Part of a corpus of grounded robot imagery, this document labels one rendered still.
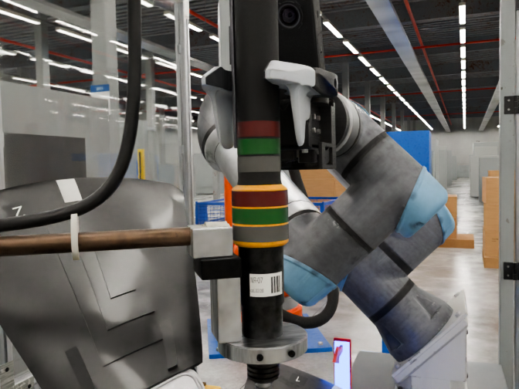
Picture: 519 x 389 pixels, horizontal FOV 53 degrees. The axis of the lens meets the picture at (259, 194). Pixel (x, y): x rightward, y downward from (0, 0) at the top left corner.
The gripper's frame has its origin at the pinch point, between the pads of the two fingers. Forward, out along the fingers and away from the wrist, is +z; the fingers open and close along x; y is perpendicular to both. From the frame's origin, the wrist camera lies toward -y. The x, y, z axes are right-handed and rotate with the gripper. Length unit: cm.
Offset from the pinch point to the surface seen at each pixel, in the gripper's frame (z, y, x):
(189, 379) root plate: 1.0, 22.6, 4.5
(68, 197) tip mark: -4.4, 9.2, 19.9
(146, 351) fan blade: 1.4, 20.7, 7.9
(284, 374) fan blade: -25.3, 32.3, 6.1
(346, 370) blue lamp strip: -38, 36, 1
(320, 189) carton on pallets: -776, 35, 198
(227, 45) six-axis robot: -345, -94, 158
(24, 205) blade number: -1.3, 9.8, 22.1
